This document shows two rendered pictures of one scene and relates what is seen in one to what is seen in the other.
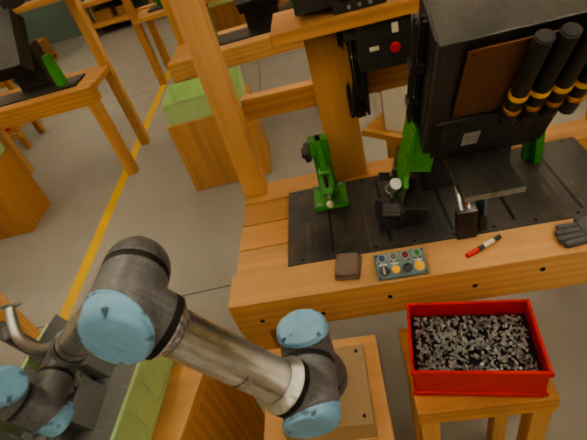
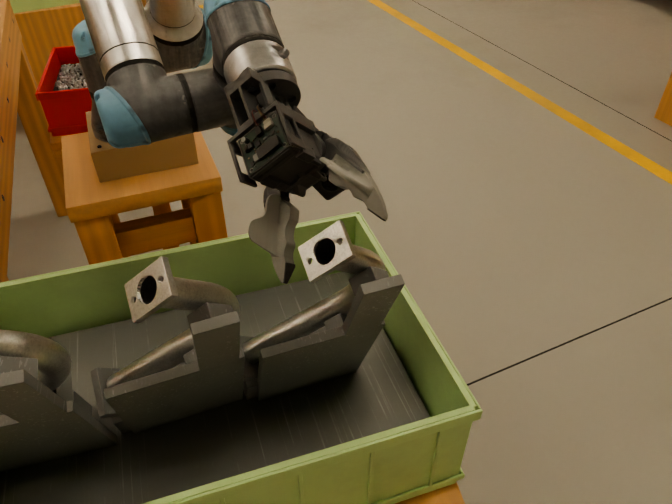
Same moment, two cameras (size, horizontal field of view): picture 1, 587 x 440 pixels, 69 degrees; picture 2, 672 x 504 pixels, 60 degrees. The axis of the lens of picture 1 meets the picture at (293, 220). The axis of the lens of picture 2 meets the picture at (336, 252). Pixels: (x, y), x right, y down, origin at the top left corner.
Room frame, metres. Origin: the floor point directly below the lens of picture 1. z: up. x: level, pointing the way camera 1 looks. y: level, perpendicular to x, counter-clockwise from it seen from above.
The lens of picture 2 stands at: (0.83, 1.28, 1.54)
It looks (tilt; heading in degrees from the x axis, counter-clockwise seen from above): 40 degrees down; 238
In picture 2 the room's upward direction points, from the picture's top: straight up
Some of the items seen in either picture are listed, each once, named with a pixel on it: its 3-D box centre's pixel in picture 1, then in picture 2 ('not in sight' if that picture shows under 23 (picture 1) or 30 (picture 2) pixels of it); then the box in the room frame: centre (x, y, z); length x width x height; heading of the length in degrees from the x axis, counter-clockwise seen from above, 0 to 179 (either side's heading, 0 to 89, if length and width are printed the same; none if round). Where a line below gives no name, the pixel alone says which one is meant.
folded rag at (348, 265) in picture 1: (348, 265); not in sight; (0.95, -0.12, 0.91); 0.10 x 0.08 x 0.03; 159
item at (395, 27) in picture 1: (382, 38); not in sight; (1.37, -0.45, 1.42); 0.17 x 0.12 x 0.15; 79
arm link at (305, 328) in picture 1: (305, 342); (111, 51); (0.59, 0.06, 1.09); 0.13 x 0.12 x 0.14; 172
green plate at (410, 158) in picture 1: (417, 147); not in sight; (1.10, -0.43, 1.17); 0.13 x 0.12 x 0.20; 79
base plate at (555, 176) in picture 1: (438, 200); not in sight; (1.14, -0.52, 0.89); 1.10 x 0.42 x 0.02; 79
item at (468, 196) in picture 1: (471, 158); not in sight; (1.03, -0.57, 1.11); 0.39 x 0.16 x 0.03; 169
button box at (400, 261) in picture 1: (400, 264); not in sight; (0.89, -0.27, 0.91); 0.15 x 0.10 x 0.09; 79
